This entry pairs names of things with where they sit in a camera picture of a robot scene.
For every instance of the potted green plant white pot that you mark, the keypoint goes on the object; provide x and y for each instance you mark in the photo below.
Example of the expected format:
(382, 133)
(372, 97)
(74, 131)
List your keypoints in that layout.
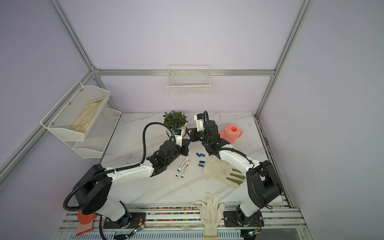
(176, 120)

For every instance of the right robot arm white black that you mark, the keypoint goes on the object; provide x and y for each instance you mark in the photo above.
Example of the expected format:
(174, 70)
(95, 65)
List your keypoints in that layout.
(235, 168)

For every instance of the beige cloth in basket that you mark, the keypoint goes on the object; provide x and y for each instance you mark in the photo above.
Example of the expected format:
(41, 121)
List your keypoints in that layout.
(82, 123)

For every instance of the lower white mesh shelf basket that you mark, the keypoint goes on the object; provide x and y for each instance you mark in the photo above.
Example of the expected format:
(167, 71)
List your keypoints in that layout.
(95, 143)

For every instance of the upper white mesh shelf basket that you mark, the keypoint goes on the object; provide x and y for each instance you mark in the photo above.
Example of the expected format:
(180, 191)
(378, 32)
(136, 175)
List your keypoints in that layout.
(60, 118)

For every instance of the beige glove green fingers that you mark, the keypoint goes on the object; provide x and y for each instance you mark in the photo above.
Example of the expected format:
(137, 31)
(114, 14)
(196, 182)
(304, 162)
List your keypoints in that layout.
(223, 171)

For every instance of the white mesh shelf basket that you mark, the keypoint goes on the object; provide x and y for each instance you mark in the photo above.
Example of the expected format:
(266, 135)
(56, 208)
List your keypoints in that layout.
(60, 118)
(95, 143)

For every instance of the white wire wall basket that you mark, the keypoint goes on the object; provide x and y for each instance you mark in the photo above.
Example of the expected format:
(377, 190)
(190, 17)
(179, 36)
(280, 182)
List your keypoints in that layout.
(188, 80)

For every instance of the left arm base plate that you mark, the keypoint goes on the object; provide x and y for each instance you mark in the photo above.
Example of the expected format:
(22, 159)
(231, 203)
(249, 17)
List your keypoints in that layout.
(128, 221)

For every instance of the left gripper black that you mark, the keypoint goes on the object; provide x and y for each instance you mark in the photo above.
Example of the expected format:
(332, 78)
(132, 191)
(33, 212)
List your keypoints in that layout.
(185, 146)

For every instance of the white knit glove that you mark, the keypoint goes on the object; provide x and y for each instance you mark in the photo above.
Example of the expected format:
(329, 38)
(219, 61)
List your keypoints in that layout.
(211, 214)

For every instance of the pink watering can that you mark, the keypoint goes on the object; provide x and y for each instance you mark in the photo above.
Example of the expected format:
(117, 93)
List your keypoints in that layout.
(231, 133)

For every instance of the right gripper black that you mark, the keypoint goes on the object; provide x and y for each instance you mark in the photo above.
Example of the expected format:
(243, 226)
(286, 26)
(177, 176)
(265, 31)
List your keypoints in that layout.
(193, 131)

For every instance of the red rubber glove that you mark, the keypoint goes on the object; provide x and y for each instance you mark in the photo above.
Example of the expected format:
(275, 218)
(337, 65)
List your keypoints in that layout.
(85, 223)

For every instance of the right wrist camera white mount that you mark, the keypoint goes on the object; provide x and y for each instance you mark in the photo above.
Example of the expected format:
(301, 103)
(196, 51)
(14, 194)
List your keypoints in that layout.
(199, 118)

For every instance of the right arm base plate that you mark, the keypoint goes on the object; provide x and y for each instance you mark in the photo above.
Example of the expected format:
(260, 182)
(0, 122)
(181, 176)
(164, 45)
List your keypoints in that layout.
(237, 219)

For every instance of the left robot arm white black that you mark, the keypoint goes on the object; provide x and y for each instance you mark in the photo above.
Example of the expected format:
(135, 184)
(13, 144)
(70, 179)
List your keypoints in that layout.
(92, 192)

